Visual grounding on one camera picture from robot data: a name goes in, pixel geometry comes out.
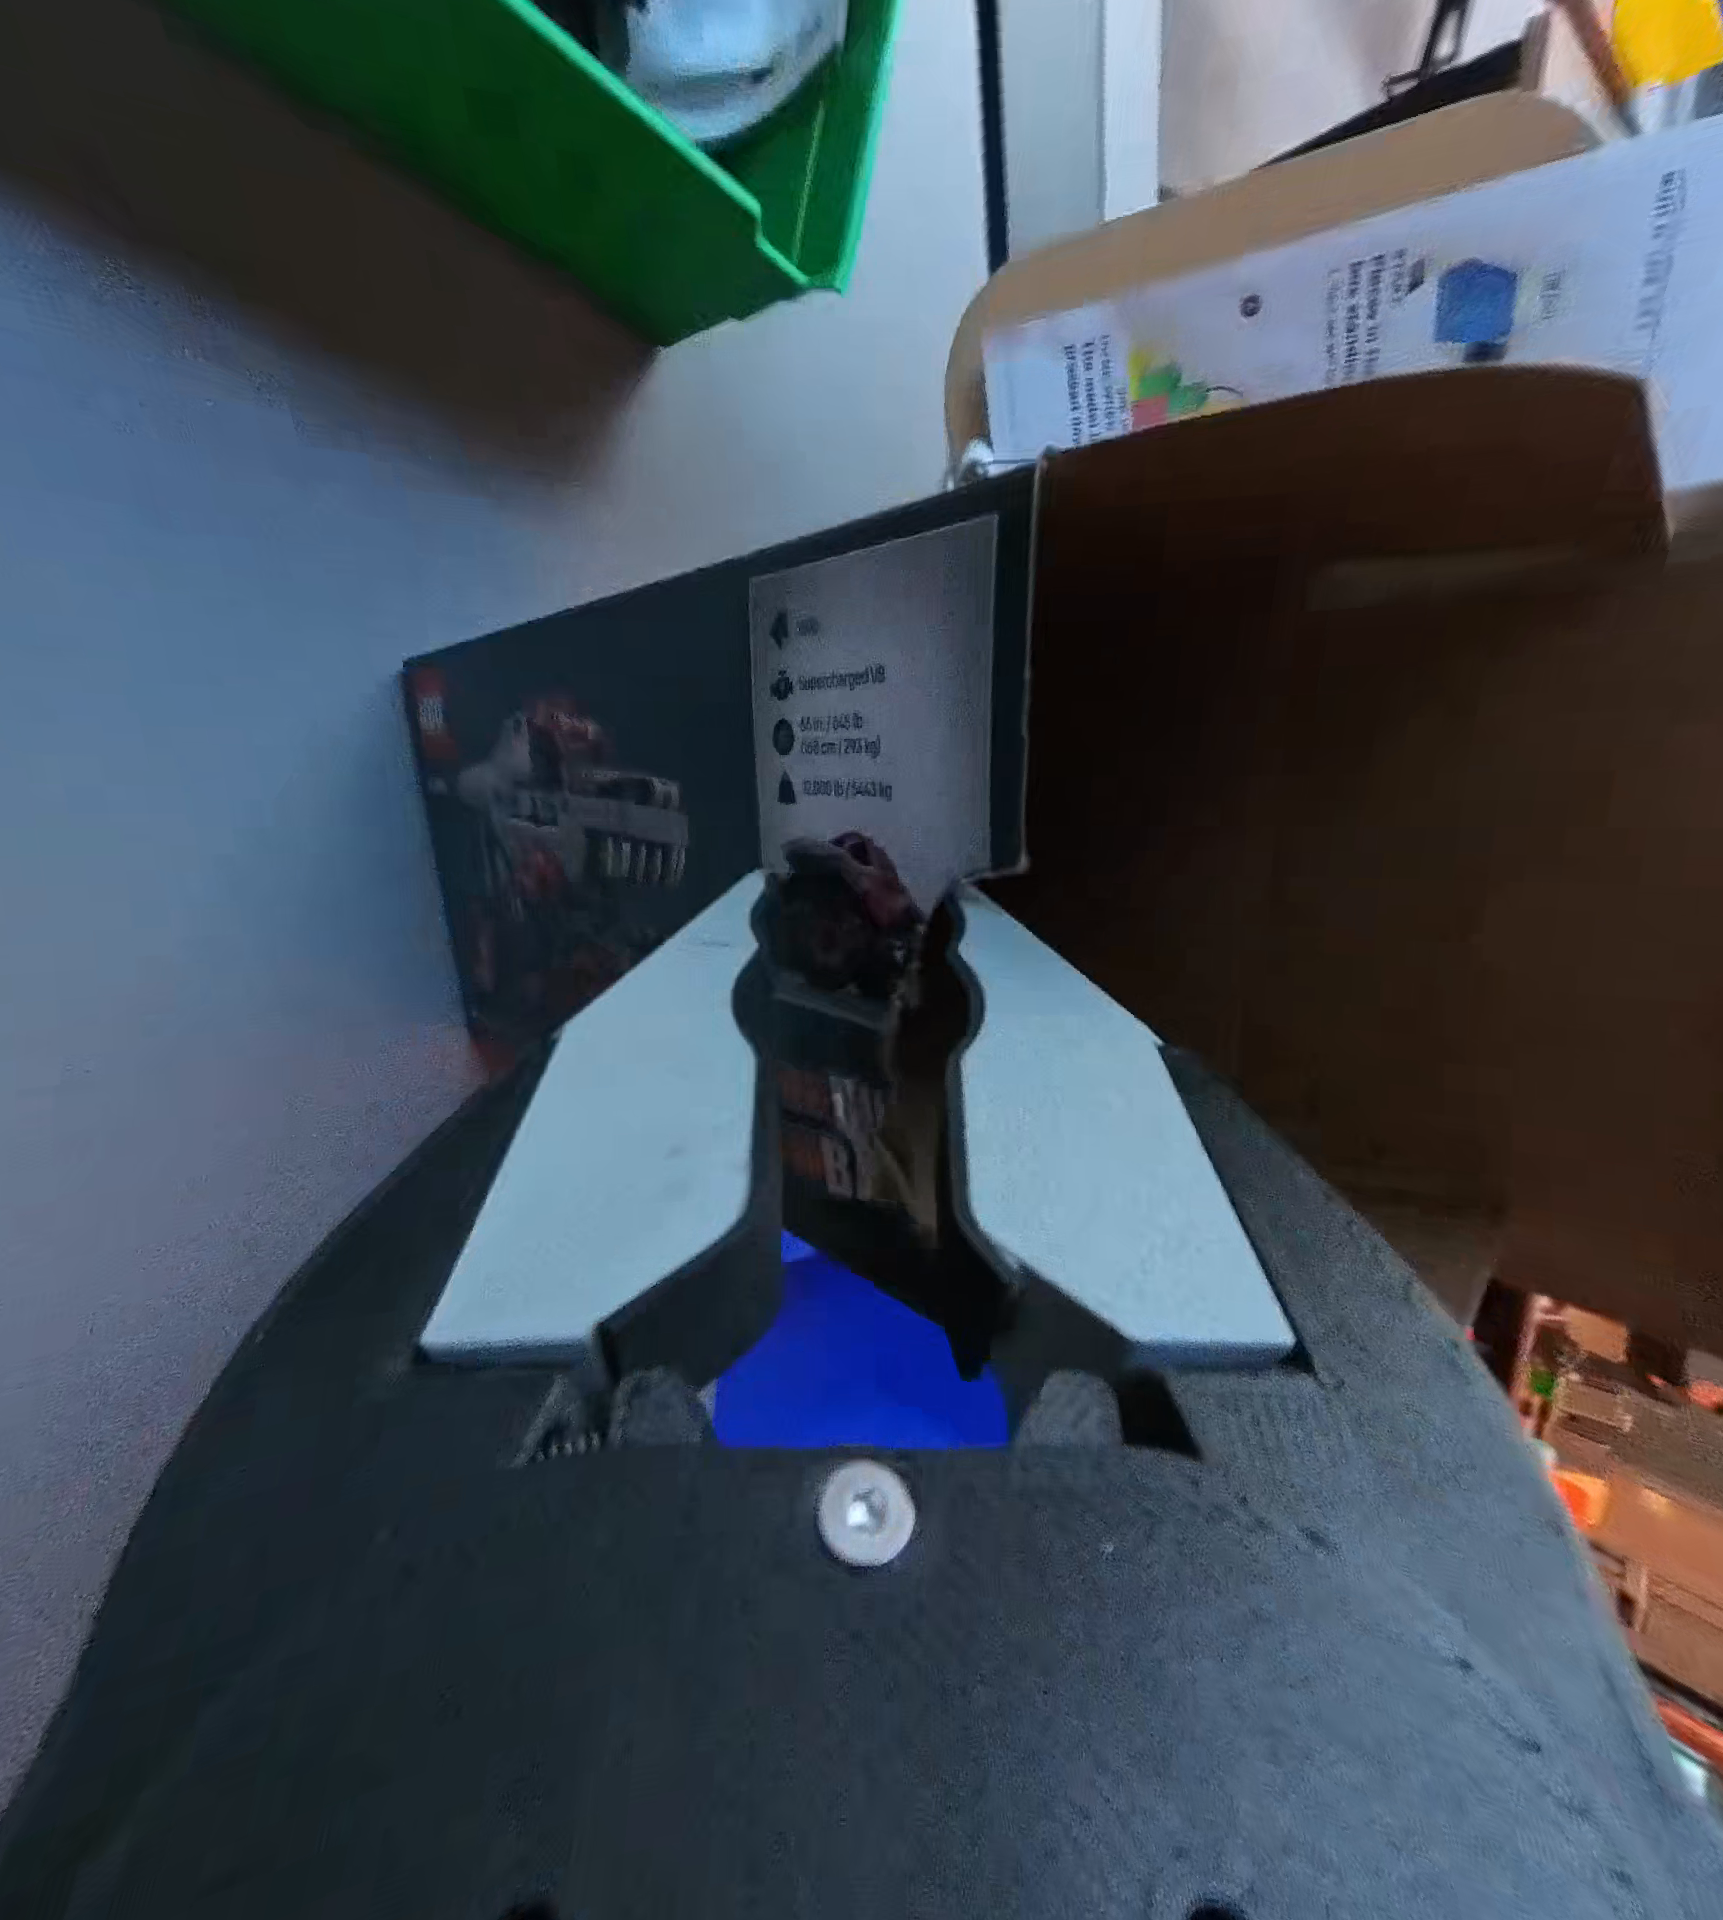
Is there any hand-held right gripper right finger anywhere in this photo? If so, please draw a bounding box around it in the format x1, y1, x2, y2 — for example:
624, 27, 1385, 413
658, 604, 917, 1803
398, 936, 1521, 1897
927, 882, 1301, 1386

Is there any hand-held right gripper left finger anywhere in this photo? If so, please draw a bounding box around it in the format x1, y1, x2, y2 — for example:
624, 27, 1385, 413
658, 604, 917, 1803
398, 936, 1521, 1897
416, 866, 788, 1391

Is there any black lego set box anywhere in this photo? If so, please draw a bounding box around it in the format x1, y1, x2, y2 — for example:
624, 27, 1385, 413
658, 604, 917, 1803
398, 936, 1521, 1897
404, 96, 1723, 1398

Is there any blue plastic item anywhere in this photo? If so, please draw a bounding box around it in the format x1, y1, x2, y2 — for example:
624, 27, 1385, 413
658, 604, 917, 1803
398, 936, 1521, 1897
716, 1231, 1015, 1452

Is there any brown cardboard box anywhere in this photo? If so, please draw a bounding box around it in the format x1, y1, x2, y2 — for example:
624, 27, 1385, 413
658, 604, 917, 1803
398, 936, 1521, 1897
943, 90, 1601, 453

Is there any large green plastic bin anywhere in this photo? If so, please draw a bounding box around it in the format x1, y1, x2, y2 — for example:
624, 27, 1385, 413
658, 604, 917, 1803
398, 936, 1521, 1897
156, 0, 905, 351

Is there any black pole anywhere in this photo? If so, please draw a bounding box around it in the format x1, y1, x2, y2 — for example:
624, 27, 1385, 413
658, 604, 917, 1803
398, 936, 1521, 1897
969, 0, 1015, 270

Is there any clear plastic bag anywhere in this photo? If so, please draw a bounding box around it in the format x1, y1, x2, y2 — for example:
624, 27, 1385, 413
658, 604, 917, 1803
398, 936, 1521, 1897
528, 0, 852, 148

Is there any yellow plastic bin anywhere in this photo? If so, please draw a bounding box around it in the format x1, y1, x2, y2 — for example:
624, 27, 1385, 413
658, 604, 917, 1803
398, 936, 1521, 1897
1611, 0, 1723, 90

